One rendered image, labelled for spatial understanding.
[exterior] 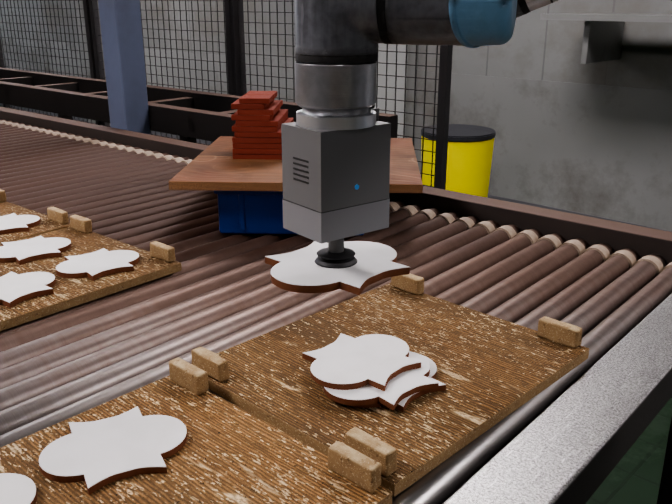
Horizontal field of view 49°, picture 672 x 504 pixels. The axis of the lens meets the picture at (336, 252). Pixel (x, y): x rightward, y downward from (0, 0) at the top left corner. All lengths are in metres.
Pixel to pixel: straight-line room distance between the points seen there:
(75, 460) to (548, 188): 4.29
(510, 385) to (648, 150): 3.72
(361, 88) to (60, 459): 0.47
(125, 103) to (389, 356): 1.89
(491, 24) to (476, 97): 4.43
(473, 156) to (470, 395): 3.22
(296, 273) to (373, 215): 0.09
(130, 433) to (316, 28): 0.46
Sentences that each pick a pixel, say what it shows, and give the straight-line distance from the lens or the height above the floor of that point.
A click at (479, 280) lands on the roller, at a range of 1.30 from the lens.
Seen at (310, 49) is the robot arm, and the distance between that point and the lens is 0.67.
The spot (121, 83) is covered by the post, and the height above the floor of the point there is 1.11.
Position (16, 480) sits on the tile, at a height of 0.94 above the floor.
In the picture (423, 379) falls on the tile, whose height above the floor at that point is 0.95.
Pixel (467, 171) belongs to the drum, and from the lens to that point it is 4.08.
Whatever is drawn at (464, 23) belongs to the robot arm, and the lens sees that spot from 0.64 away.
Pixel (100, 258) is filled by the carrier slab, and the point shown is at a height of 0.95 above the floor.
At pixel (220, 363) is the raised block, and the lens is 0.92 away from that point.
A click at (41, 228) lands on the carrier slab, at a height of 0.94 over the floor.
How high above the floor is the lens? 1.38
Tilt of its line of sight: 19 degrees down
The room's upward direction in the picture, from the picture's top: straight up
